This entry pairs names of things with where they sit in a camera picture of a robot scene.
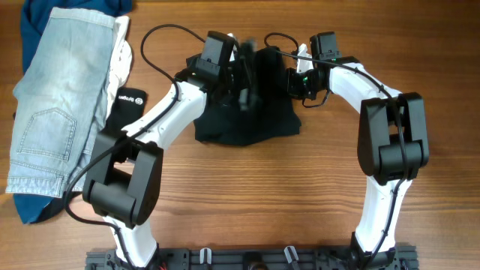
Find black shorts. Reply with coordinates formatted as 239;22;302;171
193;46;302;146

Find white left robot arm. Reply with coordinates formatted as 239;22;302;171
82;31;254;269

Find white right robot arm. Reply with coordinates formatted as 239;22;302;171
288;43;429;269

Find black garment with white logo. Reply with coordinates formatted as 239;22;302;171
105;87;148;131

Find light blue denim jeans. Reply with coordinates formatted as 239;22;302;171
6;7;116;197

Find dark blue garment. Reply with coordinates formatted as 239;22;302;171
13;0;134;224

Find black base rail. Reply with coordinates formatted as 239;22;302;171
85;245;419;270

